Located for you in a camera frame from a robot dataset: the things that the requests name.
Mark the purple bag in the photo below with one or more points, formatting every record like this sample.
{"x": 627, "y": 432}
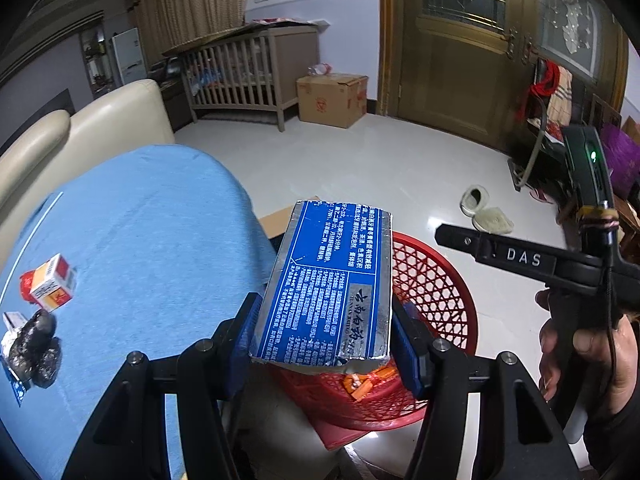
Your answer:
{"x": 620, "y": 160}

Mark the red plastic basket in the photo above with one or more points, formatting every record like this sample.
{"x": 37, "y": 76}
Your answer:
{"x": 430, "y": 280}

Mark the person's right forearm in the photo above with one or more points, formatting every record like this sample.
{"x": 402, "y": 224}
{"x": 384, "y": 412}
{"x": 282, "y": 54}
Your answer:
{"x": 615, "y": 440}

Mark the beige curtains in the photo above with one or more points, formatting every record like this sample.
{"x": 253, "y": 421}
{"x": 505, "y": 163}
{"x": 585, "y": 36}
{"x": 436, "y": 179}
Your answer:
{"x": 200, "y": 0}

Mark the person's right hand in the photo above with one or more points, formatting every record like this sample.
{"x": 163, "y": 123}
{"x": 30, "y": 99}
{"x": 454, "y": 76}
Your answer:
{"x": 620, "y": 360}

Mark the wooden baby crib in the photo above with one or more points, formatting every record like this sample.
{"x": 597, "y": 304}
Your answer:
{"x": 290, "y": 60}

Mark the thin white stick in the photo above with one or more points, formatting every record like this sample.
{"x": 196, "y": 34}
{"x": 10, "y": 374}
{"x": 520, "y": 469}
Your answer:
{"x": 37, "y": 221}

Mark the black crumpled plastic bag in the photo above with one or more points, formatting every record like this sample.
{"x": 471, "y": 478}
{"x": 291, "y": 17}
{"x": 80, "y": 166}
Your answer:
{"x": 32, "y": 345}

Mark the small red and white box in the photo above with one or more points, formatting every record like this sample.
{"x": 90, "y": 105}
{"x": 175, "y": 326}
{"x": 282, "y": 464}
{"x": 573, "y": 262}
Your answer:
{"x": 52, "y": 285}

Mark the clear plastic bag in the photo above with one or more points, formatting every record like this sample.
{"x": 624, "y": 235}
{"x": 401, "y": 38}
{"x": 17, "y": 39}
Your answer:
{"x": 320, "y": 69}

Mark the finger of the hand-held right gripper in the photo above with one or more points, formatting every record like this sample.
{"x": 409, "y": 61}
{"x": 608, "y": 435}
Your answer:
{"x": 455, "y": 240}

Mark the cream leather sofa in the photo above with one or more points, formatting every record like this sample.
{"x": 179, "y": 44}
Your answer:
{"x": 115, "y": 115}

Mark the beige slipper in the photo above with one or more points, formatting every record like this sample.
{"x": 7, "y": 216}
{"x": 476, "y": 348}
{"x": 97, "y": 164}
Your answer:
{"x": 475, "y": 200}
{"x": 495, "y": 220}

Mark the beige plaid garment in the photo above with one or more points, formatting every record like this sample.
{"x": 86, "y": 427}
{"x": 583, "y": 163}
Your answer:
{"x": 559, "y": 97}

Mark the blue and silver carton box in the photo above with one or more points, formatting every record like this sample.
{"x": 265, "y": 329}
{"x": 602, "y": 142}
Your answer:
{"x": 325, "y": 285}

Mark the flat cardboard sheet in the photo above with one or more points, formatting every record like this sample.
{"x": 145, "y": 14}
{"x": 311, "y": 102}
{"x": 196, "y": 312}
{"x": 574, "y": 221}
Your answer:
{"x": 272, "y": 225}

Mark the red wrapper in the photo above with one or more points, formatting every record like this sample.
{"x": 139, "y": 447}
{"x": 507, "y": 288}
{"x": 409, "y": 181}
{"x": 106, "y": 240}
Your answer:
{"x": 27, "y": 285}

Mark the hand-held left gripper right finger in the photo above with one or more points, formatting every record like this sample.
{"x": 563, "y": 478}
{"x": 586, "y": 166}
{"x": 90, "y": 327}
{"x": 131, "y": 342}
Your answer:
{"x": 407, "y": 350}

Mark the grey metal rack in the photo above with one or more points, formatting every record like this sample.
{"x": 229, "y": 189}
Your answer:
{"x": 527, "y": 165}

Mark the orange wrapper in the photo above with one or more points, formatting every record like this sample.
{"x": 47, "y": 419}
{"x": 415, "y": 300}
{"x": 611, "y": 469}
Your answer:
{"x": 367, "y": 384}

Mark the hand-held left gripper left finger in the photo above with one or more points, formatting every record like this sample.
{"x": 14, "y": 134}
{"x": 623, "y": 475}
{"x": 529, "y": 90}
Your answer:
{"x": 245, "y": 345}

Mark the red garment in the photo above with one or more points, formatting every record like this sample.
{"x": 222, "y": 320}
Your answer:
{"x": 537, "y": 90}

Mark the white standing air conditioner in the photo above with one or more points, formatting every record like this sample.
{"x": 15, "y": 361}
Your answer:
{"x": 127, "y": 55}

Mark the glass display cabinet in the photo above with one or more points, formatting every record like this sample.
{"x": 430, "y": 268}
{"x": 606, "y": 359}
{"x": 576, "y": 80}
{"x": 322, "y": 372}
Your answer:
{"x": 95, "y": 60}

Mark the brown cardboard box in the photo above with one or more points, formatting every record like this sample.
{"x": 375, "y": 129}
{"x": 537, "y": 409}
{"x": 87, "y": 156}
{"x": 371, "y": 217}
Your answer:
{"x": 325, "y": 102}

